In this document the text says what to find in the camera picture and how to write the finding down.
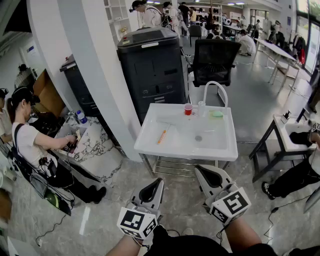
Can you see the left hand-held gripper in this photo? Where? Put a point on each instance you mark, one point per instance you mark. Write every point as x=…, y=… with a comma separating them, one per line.
x=135, y=221

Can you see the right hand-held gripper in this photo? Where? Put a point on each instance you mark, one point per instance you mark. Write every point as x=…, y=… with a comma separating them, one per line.
x=231, y=205

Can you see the person's left forearm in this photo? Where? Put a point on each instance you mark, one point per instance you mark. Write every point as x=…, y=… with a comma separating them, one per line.
x=123, y=246

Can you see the person's right forearm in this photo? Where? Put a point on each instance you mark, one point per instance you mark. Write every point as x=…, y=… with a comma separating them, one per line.
x=242, y=237

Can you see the metal sink stand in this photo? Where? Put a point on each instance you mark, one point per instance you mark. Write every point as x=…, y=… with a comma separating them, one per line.
x=172, y=166

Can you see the metal sink drain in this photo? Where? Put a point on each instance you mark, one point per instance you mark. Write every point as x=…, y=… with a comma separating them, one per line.
x=198, y=138

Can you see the white sink basin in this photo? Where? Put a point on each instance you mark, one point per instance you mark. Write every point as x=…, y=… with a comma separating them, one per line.
x=155, y=142

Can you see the person's shoe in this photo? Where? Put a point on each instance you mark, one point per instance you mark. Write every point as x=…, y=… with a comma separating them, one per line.
x=187, y=231

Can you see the person's black clothing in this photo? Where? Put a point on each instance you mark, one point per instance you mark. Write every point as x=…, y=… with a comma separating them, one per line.
x=190, y=246

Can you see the pale green soap tray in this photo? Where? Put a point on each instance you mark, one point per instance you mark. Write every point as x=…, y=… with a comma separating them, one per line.
x=210, y=115

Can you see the green sponge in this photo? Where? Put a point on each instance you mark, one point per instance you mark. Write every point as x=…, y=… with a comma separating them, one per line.
x=217, y=114

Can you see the marble countertop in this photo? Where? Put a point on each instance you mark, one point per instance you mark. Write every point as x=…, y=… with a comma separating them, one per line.
x=95, y=147

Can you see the clear plastic cup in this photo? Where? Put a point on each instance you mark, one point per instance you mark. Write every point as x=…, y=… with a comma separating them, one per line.
x=201, y=108

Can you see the red cup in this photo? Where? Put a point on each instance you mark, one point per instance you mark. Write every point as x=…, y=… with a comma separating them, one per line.
x=188, y=109

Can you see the small white sink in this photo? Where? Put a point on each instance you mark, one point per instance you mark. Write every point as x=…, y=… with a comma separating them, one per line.
x=281, y=131

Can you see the black cloth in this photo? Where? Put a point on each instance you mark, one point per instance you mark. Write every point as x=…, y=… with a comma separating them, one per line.
x=300, y=138

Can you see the black soap dispenser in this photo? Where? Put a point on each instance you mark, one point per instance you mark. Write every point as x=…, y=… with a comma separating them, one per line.
x=285, y=117

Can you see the clear water bottle blue cap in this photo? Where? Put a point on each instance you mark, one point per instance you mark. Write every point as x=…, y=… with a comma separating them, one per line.
x=81, y=117

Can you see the white curved faucet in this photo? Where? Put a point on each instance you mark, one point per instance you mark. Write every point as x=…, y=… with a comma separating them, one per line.
x=212, y=83

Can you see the black faucet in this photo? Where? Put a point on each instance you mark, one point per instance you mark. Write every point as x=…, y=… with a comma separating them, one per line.
x=302, y=115

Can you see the large black printer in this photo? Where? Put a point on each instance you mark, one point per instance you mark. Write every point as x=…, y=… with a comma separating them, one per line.
x=150, y=75

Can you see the black mesh office chair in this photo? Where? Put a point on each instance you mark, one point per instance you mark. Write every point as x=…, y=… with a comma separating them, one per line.
x=215, y=62

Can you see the small black cabinet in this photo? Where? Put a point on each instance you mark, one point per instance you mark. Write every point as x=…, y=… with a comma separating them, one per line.
x=80, y=90

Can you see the brown cardboard box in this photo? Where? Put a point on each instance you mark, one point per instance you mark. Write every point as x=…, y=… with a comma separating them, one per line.
x=47, y=95

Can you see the long white table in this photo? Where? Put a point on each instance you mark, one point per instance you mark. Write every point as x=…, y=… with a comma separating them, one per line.
x=275, y=48

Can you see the dark plain chair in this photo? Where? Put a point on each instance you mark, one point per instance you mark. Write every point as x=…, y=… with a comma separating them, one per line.
x=195, y=31

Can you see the clothes rack with garments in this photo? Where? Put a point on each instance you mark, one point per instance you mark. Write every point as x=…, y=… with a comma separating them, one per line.
x=298, y=46

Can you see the white shelf unit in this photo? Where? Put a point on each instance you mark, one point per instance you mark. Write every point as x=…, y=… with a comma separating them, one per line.
x=116, y=15

